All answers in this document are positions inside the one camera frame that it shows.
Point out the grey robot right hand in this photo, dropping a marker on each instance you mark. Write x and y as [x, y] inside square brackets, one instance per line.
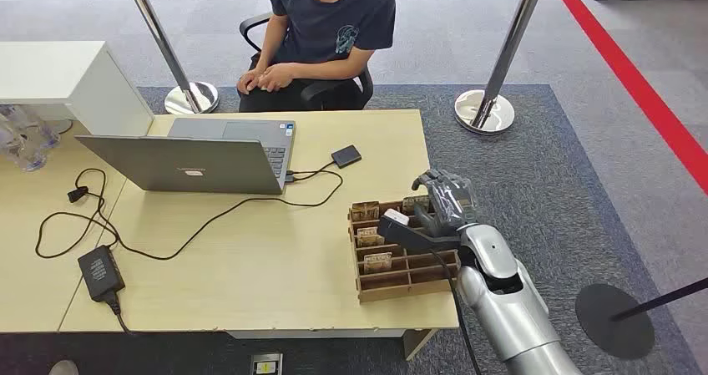
[453, 201]

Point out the person's right hand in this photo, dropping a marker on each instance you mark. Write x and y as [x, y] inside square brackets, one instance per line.
[249, 82]

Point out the person's left hand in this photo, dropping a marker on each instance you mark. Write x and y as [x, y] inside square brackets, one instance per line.
[278, 76]

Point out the person's right forearm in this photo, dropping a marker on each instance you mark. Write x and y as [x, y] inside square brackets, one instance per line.
[272, 40]

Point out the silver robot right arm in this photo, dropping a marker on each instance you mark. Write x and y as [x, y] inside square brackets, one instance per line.
[509, 300]

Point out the person's left forearm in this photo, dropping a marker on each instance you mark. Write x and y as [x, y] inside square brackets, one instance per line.
[332, 65]

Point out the brown printed card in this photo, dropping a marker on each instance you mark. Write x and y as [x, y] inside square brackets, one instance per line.
[415, 204]
[378, 263]
[365, 211]
[369, 237]

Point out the seated person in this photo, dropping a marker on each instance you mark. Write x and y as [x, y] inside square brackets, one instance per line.
[332, 13]

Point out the wooden card tray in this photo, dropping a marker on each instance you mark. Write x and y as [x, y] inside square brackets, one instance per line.
[409, 284]

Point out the small black card reader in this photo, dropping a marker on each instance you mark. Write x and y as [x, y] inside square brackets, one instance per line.
[346, 156]

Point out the black office chair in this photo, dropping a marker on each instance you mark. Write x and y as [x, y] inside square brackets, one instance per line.
[337, 93]

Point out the dark blue carpet mat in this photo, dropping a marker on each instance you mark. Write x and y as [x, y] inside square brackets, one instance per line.
[525, 184]

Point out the grey laptop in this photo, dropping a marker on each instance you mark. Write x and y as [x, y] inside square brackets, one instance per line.
[182, 165]

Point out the white cabinet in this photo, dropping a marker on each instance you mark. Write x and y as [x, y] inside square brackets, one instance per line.
[61, 68]

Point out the black stanchion with round base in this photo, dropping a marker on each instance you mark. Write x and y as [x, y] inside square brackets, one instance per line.
[614, 322]

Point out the clear plastic water bottle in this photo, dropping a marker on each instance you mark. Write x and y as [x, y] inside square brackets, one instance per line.
[22, 148]
[38, 126]

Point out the red barrier belt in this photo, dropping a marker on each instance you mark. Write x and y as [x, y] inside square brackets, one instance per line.
[636, 85]

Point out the black laptop power adapter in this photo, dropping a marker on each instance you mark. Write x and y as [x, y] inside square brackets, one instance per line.
[100, 273]

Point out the floor power outlet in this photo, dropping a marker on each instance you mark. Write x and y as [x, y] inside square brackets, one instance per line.
[266, 365]

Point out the white shoe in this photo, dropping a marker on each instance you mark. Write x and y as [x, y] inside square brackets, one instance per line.
[64, 368]

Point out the chrome stanchion post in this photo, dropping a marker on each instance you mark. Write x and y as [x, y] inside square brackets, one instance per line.
[191, 98]
[487, 112]

